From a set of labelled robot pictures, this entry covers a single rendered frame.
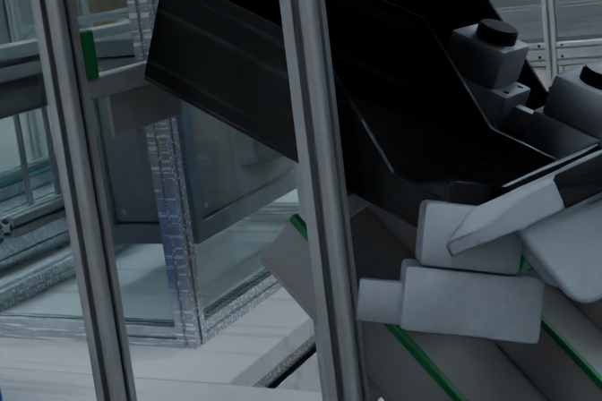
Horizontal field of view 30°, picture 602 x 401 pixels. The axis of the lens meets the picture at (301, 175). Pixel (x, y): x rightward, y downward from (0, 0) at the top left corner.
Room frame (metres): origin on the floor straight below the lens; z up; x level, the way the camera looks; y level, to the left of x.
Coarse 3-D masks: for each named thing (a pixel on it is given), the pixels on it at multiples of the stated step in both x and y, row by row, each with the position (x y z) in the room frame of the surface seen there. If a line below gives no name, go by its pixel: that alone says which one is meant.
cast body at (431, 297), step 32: (448, 192) 0.52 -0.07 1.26; (480, 192) 0.51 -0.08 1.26; (448, 224) 0.50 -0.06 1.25; (416, 256) 0.53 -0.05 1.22; (448, 256) 0.49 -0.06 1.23; (480, 256) 0.49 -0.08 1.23; (512, 256) 0.49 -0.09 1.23; (384, 288) 0.51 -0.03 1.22; (416, 288) 0.49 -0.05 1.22; (448, 288) 0.49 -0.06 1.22; (480, 288) 0.49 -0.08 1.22; (512, 288) 0.49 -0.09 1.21; (544, 288) 0.49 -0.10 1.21; (384, 320) 0.51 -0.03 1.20; (416, 320) 0.49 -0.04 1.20; (448, 320) 0.49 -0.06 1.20; (480, 320) 0.49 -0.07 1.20; (512, 320) 0.49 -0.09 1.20
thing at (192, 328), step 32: (128, 0) 1.47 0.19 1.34; (160, 128) 1.46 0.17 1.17; (160, 160) 1.47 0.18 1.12; (160, 192) 1.46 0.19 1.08; (160, 224) 1.47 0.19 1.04; (192, 256) 1.47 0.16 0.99; (192, 288) 1.46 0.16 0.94; (256, 288) 1.62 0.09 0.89; (0, 320) 1.61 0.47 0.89; (32, 320) 1.58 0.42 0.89; (64, 320) 1.56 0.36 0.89; (192, 320) 1.46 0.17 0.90; (224, 320) 1.53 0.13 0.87
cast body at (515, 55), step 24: (480, 24) 0.81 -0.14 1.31; (504, 24) 0.82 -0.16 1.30; (456, 48) 0.82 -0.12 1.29; (480, 48) 0.80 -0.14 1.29; (504, 48) 0.80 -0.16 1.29; (528, 48) 0.82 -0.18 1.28; (480, 72) 0.80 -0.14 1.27; (504, 72) 0.81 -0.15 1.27; (480, 96) 0.81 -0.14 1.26; (504, 96) 0.80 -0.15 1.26; (528, 96) 0.83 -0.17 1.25; (504, 120) 0.81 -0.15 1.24
